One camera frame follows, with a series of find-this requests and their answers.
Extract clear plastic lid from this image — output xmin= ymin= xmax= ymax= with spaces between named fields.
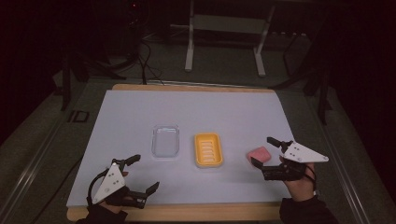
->
xmin=150 ymin=124 xmax=181 ymax=159

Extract dark equipment rack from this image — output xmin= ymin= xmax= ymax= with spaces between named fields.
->
xmin=117 ymin=0 xmax=151 ymax=62

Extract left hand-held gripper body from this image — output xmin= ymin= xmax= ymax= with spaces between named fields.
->
xmin=88 ymin=158 xmax=148 ymax=209

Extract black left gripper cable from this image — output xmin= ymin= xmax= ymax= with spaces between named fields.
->
xmin=86 ymin=169 xmax=110 ymax=208

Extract person's right hand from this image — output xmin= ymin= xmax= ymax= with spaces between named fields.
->
xmin=278 ymin=155 xmax=318 ymax=203

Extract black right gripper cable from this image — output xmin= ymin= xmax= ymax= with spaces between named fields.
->
xmin=303 ymin=163 xmax=318 ymax=191

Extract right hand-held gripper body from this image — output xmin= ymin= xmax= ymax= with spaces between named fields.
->
xmin=262 ymin=140 xmax=330 ymax=182

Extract metal floor rail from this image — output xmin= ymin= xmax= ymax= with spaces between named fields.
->
xmin=311 ymin=92 xmax=373 ymax=224
xmin=0 ymin=106 xmax=74 ymax=224

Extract wooden table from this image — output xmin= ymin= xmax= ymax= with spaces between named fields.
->
xmin=66 ymin=83 xmax=284 ymax=223

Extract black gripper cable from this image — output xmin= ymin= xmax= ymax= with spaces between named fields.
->
xmin=86 ymin=169 xmax=110 ymax=208
xmin=303 ymin=163 xmax=318 ymax=191

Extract black floor cables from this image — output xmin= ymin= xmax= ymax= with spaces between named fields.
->
xmin=135 ymin=39 xmax=166 ymax=86

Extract light grey table mat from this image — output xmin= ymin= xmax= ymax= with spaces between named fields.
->
xmin=66 ymin=90 xmax=295 ymax=208

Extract pink soap bar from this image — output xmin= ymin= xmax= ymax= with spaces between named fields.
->
xmin=247 ymin=146 xmax=272 ymax=164

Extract person's left hand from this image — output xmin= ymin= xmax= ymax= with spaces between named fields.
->
xmin=98 ymin=170 xmax=132 ymax=216

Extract yellow soap dish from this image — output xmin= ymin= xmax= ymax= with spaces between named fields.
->
xmin=193 ymin=132 xmax=224 ymax=168

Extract white metal stand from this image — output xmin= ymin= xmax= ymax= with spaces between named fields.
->
xmin=184 ymin=0 xmax=276 ymax=78

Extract black stand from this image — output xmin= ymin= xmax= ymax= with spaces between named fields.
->
xmin=270 ymin=29 xmax=333 ymax=126
xmin=58 ymin=50 xmax=127 ymax=112

